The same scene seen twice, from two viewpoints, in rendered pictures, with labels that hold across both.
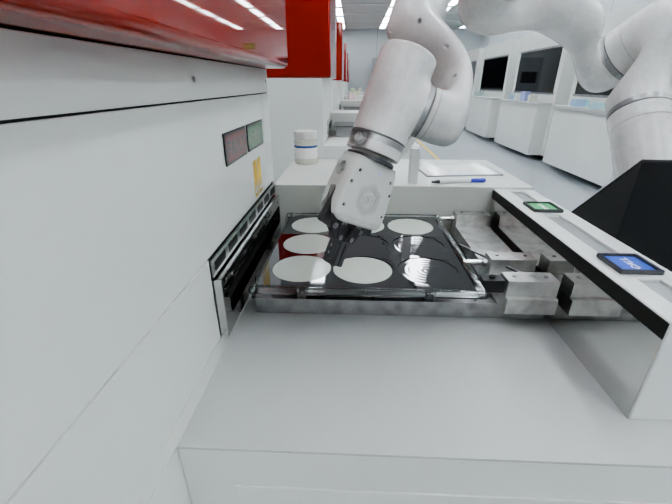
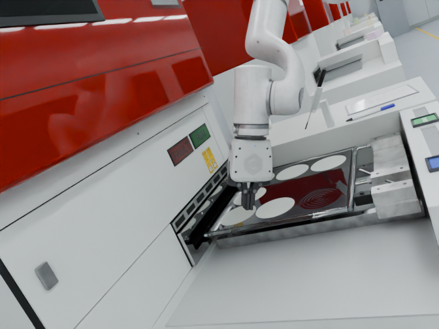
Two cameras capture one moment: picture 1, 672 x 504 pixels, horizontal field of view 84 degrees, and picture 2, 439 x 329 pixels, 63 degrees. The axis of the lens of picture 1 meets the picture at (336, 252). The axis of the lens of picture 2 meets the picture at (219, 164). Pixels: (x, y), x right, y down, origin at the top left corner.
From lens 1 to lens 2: 0.39 m
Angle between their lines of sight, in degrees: 27
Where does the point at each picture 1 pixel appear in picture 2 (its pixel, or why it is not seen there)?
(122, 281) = (112, 242)
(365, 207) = (253, 169)
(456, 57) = (285, 56)
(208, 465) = not seen: outside the picture
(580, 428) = (404, 294)
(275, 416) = (213, 307)
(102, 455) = (115, 318)
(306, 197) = not seen: hidden behind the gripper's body
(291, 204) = not seen: hidden behind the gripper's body
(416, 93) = (258, 93)
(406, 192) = (326, 136)
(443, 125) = (281, 104)
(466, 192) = (375, 121)
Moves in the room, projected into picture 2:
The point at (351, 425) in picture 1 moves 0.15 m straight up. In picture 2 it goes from (252, 307) to (223, 242)
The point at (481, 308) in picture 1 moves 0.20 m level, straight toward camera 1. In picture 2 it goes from (368, 217) to (326, 275)
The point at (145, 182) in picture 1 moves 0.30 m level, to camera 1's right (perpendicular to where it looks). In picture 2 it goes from (116, 196) to (250, 155)
